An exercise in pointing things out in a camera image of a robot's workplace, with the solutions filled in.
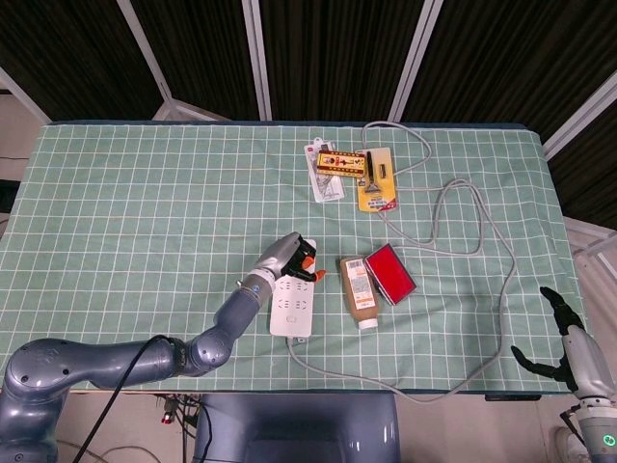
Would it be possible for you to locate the brown sauce bottle white cap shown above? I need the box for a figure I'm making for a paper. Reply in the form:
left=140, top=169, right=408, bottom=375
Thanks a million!
left=339, top=257, right=380, bottom=331

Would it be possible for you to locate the grey power strip cable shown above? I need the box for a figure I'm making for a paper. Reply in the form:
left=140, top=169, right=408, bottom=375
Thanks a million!
left=286, top=120, right=518, bottom=401

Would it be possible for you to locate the green white checked tablecloth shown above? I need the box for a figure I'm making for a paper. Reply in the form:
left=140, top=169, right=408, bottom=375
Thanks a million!
left=0, top=123, right=592, bottom=392

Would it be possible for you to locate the red black rectangular case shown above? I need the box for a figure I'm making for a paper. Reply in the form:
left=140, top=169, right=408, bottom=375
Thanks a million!
left=363, top=243, right=418, bottom=307

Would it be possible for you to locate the dark teal table mat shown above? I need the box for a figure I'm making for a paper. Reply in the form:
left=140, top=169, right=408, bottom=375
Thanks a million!
left=45, top=118, right=544, bottom=396

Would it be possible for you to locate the yellow razor blister pack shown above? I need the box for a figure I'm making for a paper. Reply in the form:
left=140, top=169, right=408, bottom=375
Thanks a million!
left=355, top=147, right=400, bottom=213

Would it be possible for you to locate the blue grey robot torso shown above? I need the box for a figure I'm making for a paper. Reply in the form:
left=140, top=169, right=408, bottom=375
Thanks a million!
left=192, top=393, right=402, bottom=463

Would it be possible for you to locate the white partition frame post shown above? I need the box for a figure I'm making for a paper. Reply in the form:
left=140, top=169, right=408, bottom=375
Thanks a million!
left=117, top=0, right=232, bottom=122
left=242, top=0, right=273, bottom=122
left=389, top=0, right=443, bottom=123
left=542, top=69, right=617, bottom=160
left=0, top=65, right=52, bottom=124

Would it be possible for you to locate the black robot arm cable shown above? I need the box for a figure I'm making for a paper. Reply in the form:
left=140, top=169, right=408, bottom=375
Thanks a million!
left=71, top=335, right=168, bottom=463

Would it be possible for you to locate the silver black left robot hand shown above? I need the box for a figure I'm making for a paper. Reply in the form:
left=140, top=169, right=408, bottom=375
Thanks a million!
left=254, top=231, right=327, bottom=284

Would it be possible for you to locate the white power strip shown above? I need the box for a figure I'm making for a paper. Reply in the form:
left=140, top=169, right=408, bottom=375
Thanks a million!
left=268, top=235, right=317, bottom=344

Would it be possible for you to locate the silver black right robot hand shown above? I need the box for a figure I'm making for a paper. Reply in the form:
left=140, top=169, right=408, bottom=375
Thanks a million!
left=510, top=286, right=604, bottom=399

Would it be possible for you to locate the tangled floor cable bundle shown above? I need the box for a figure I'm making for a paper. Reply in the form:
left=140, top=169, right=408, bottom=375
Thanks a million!
left=144, top=393, right=203, bottom=463

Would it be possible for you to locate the white partition foot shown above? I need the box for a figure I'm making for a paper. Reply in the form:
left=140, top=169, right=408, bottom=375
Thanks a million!
left=563, top=215, right=617, bottom=290

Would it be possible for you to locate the clear white blister pack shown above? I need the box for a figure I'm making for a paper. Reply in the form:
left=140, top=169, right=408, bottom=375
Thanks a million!
left=306, top=137, right=348, bottom=204

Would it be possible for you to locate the yellow red printed box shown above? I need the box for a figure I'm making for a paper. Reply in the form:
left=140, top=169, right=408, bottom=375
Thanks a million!
left=317, top=150, right=367, bottom=176

